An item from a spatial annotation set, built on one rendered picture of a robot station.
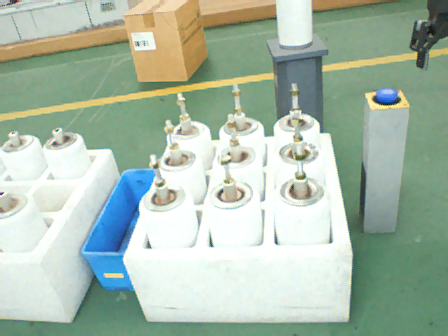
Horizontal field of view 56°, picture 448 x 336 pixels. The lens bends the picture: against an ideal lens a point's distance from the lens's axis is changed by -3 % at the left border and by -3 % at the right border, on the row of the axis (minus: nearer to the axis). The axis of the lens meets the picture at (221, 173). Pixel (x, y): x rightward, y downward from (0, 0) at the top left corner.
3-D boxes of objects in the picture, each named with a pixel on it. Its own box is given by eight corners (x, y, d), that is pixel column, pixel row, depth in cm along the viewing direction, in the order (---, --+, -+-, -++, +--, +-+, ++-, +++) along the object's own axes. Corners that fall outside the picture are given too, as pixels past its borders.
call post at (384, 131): (358, 213, 102) (364, 94, 85) (388, 212, 101) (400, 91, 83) (362, 234, 96) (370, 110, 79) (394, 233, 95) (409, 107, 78)
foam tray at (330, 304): (181, 200, 116) (167, 143, 106) (329, 193, 110) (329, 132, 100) (146, 322, 85) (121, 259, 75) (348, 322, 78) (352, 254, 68)
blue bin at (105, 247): (135, 205, 117) (123, 169, 110) (174, 204, 115) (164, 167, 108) (96, 293, 93) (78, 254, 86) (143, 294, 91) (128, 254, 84)
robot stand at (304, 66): (273, 130, 140) (266, 39, 123) (318, 124, 139) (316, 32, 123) (280, 153, 128) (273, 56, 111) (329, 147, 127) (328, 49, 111)
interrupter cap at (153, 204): (178, 214, 72) (177, 211, 71) (137, 212, 74) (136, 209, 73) (191, 187, 78) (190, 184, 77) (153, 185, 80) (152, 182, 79)
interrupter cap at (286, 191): (272, 204, 71) (272, 200, 70) (285, 177, 76) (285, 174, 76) (318, 211, 68) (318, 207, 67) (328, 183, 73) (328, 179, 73)
